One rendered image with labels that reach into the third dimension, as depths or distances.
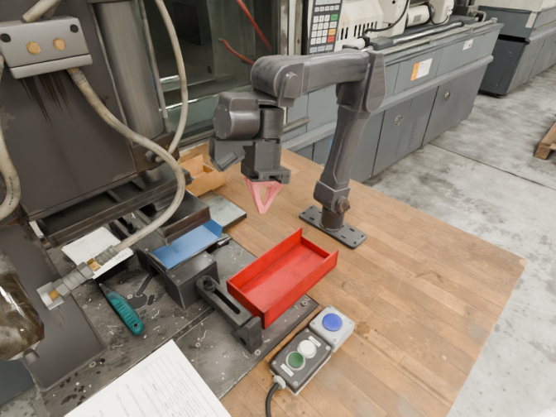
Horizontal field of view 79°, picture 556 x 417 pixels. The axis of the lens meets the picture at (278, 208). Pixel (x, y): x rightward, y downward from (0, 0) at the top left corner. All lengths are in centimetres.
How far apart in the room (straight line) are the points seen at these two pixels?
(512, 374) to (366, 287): 126
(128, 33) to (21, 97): 17
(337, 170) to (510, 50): 437
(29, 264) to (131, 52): 34
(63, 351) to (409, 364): 64
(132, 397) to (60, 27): 58
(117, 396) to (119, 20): 61
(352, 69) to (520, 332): 174
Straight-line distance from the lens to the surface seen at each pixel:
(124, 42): 57
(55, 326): 70
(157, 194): 67
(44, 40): 48
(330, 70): 68
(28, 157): 54
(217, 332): 76
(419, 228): 104
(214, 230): 82
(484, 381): 192
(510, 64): 510
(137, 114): 60
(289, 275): 83
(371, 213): 105
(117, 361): 78
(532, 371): 206
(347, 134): 80
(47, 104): 52
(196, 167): 120
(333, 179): 84
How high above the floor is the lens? 153
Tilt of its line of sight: 38 degrees down
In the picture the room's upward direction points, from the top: straight up
